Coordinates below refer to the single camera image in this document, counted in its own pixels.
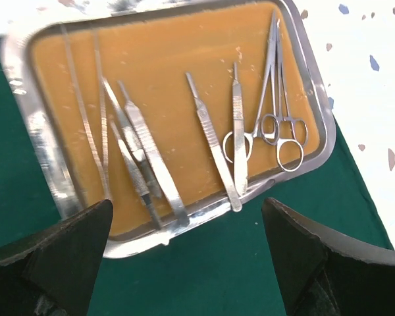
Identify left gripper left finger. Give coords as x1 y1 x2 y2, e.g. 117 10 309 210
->
0 199 113 315

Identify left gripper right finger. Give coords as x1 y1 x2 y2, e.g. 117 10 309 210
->
261 198 395 315

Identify green surgical drape cloth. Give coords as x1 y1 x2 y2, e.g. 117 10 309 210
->
0 38 394 316

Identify steel surgical scissors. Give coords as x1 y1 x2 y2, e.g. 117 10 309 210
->
223 13 277 163

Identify steel instrument tray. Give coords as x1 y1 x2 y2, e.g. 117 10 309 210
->
0 1 336 259

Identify long steel forceps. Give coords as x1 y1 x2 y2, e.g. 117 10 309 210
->
61 24 112 200

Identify steel hemostat forceps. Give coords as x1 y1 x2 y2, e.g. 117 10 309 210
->
259 15 309 172

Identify yellow tray liner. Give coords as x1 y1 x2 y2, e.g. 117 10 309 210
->
29 1 320 236

